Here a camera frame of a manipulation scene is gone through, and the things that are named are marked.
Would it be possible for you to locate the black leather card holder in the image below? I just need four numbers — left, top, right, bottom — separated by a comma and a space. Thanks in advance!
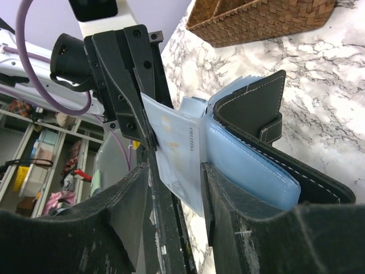
188, 70, 344, 210

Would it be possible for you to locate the brown wicker divided tray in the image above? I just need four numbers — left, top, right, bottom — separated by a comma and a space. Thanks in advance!
186, 0, 336, 48

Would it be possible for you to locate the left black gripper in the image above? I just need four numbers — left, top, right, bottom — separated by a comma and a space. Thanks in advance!
50, 24, 173, 152

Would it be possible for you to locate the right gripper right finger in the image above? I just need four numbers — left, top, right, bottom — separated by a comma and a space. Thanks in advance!
201, 163, 364, 273

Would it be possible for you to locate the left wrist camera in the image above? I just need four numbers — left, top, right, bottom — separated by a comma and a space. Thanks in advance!
67, 0, 139, 39

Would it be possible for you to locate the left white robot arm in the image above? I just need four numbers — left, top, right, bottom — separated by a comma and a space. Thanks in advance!
1, 25, 171, 151

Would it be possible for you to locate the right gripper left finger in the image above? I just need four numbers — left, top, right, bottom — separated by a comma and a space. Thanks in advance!
1, 163, 148, 273

